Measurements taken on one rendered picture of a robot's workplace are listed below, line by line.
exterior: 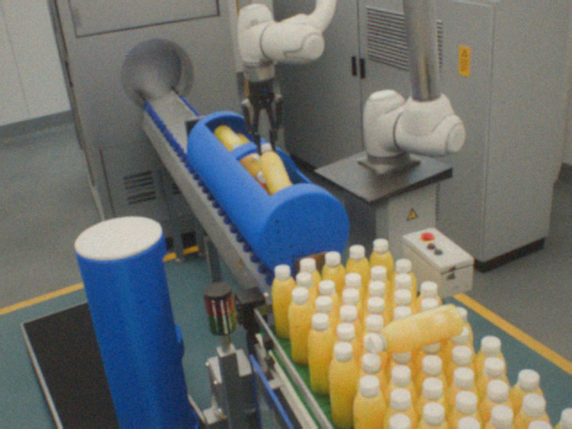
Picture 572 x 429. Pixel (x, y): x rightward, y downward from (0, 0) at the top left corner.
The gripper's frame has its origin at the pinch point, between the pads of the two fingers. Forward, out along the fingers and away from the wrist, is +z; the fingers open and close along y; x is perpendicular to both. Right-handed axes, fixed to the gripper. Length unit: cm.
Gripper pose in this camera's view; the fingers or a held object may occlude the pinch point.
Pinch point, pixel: (265, 143)
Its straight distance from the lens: 215.6
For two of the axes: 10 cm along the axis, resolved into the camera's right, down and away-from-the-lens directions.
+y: -9.3, 2.2, -2.8
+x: 3.5, 4.0, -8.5
